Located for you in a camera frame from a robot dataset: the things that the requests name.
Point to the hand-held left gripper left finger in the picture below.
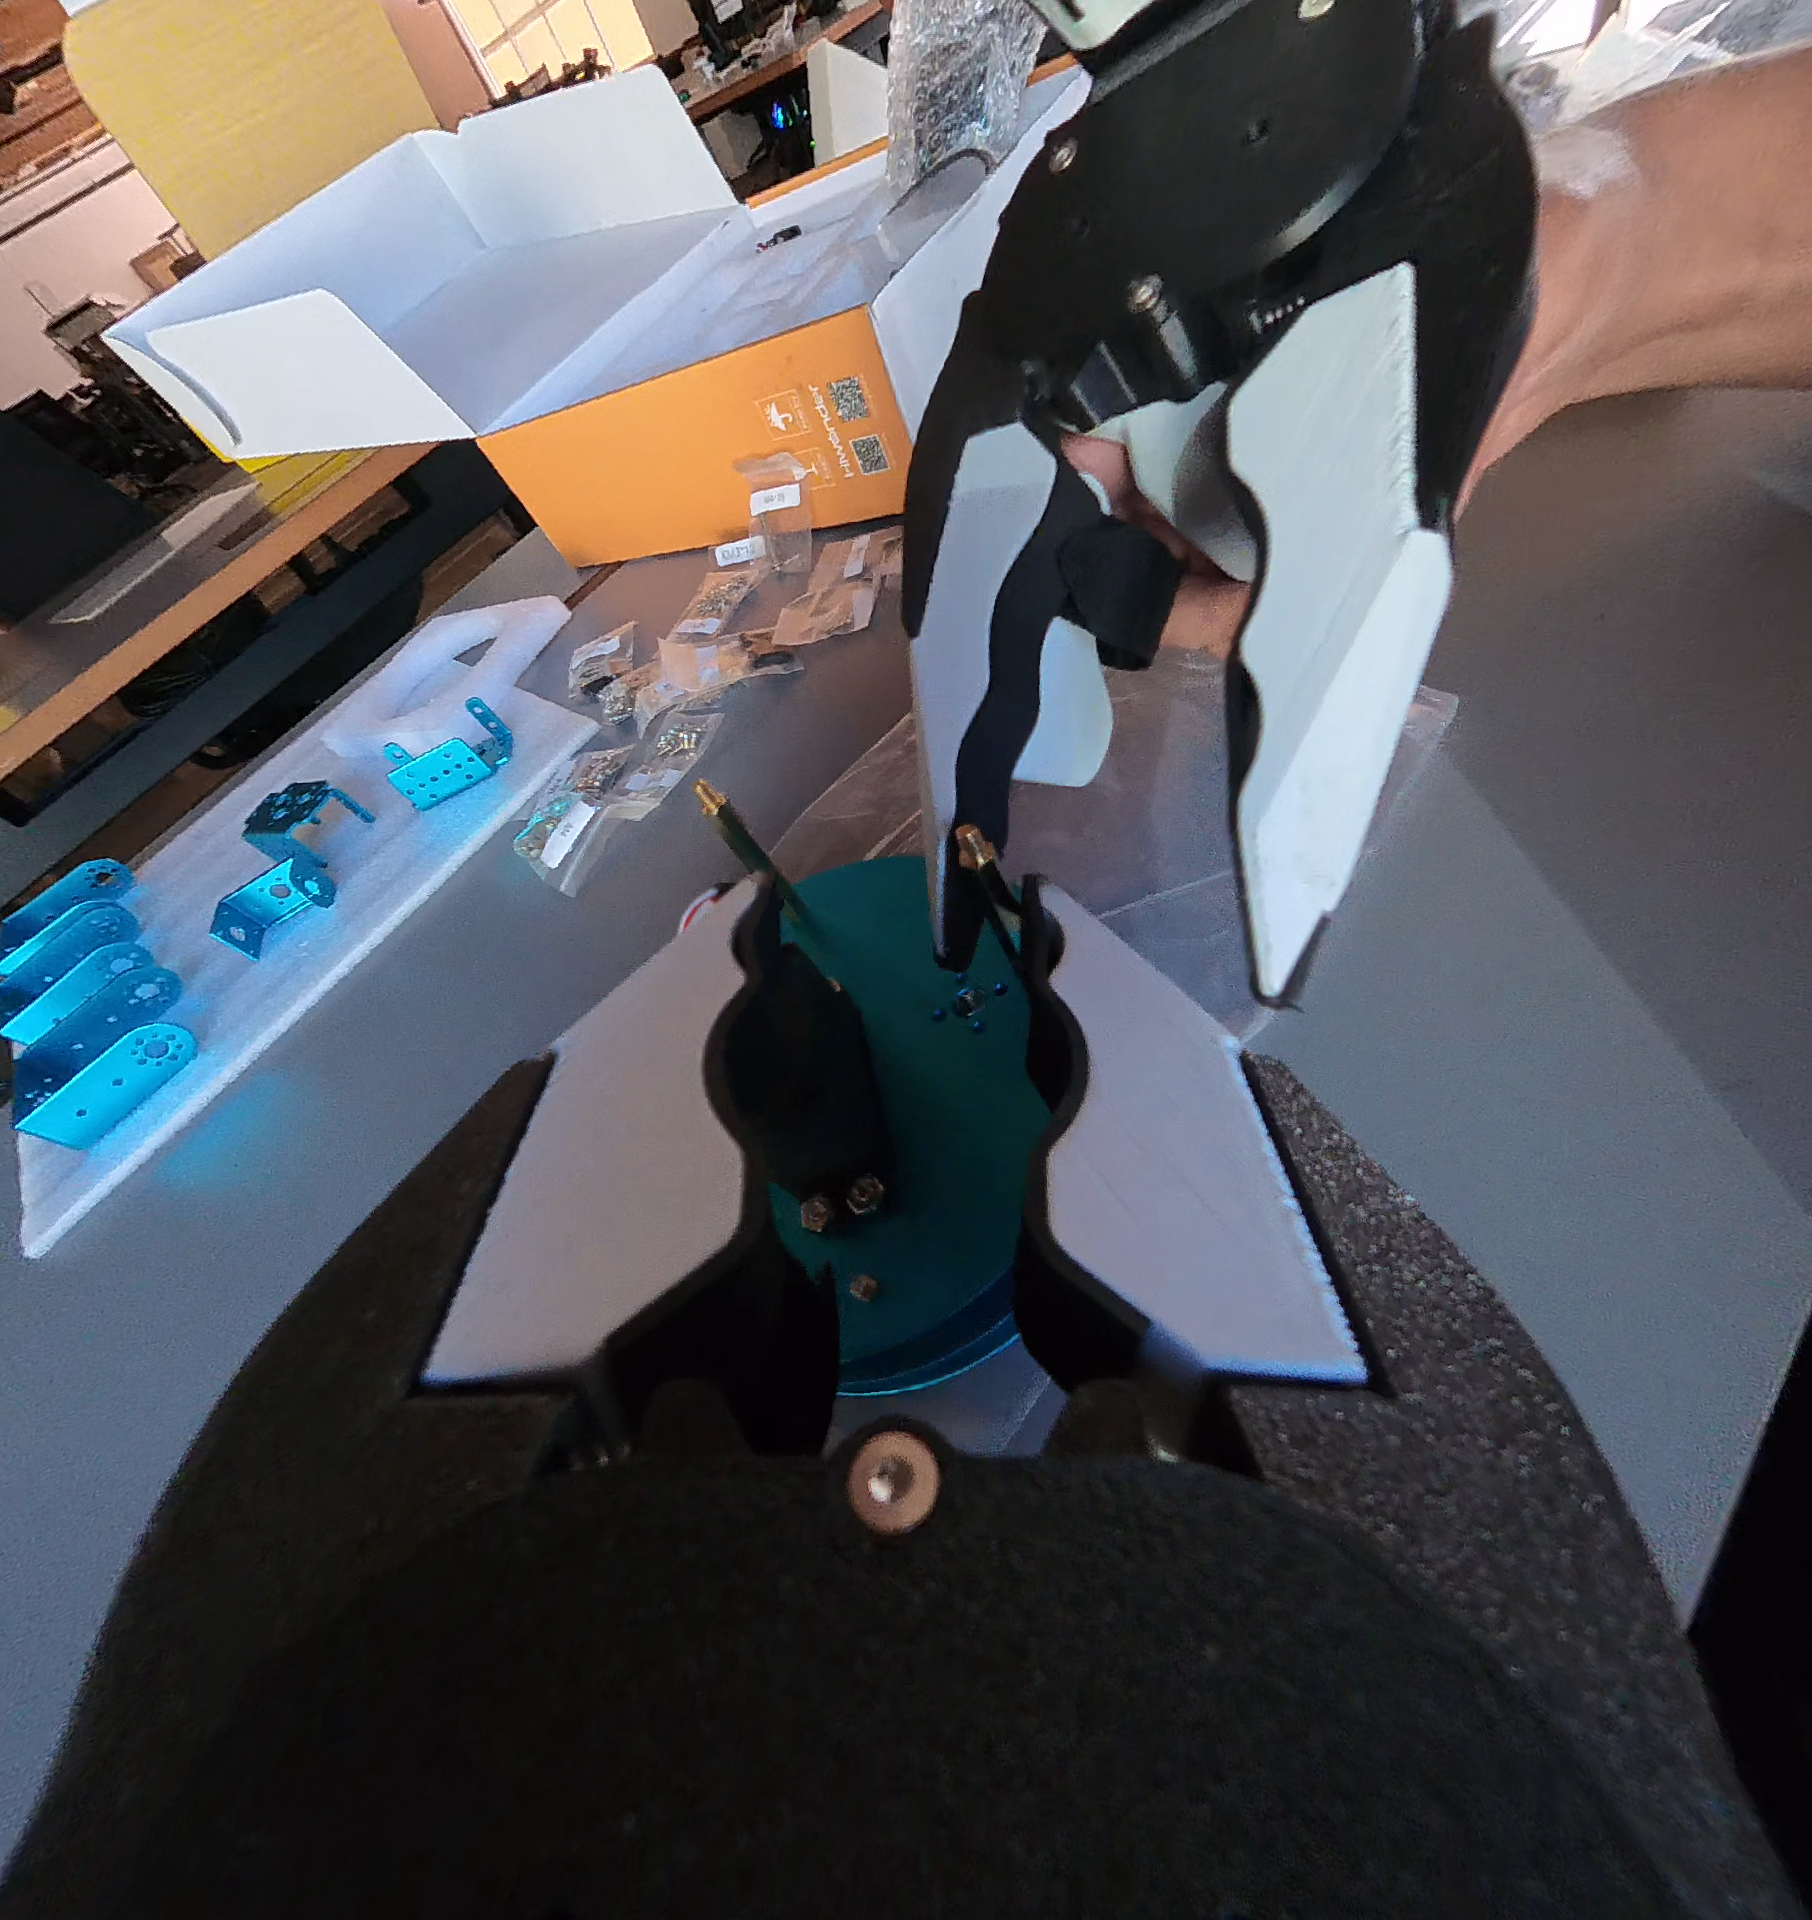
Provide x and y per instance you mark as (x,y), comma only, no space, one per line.
(591,1201)

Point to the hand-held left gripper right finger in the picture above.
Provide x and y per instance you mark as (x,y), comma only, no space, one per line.
(1190,1201)

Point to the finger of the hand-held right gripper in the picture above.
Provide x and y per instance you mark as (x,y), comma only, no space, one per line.
(959,601)
(1341,601)

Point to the black servo motor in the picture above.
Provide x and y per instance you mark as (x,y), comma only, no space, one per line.
(816,1081)

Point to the blue round turntable base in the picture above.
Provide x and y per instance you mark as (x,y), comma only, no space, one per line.
(921,1140)

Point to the brass standoff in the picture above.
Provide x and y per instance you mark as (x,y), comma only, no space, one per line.
(765,870)
(988,885)

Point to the person's right forearm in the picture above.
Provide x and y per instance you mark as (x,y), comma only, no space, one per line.
(1671,254)

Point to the grey desk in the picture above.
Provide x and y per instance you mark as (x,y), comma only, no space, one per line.
(1521,901)

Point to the person's right hand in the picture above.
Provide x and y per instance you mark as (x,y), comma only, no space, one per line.
(1101,473)

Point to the bubble wrap bag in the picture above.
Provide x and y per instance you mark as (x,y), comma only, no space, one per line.
(967,75)

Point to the pile of small screw bags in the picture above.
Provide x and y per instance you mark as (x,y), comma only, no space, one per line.
(666,660)

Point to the clear plastic bag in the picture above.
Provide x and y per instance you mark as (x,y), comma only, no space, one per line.
(1147,840)

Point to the orange cardboard box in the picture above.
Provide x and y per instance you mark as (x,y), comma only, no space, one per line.
(696,435)

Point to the white foam tray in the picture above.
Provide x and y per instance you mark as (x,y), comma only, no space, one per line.
(170,1050)

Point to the yellow partition panel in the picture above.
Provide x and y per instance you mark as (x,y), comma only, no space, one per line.
(276,121)

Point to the black monitor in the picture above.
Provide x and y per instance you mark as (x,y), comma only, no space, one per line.
(36,510)

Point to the small blue angled bracket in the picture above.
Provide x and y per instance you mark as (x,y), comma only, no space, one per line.
(268,909)

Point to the blue metal bracket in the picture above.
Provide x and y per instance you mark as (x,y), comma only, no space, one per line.
(96,1021)

